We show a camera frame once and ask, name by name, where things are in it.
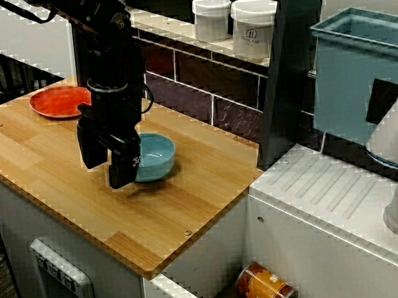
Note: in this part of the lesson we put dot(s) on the white toy sink unit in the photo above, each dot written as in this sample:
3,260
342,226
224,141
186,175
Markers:
298,217

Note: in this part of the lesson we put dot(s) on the dark tile backsplash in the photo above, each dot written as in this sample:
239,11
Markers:
197,96

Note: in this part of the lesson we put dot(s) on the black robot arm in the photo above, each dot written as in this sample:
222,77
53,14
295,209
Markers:
109,41

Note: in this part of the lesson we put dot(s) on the teal plastic bin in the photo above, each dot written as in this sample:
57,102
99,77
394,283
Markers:
341,80

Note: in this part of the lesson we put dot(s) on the orange soup can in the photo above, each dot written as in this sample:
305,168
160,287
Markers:
263,286

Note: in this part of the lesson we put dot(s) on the cream shelf ledge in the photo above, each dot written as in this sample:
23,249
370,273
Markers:
172,27

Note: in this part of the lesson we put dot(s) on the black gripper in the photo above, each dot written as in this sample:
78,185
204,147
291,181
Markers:
120,111

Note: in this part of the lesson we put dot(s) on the red plate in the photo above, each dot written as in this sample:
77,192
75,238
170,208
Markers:
55,101

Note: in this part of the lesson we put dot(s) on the dark grey post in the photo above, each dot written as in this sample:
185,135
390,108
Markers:
285,93

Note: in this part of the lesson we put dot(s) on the light blue bowl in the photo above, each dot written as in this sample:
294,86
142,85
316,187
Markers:
157,157

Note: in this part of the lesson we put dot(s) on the white toy kitchen cabinet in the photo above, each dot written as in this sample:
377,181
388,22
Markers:
14,218

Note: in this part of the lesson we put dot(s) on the white jar with printed label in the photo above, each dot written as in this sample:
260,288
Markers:
254,29

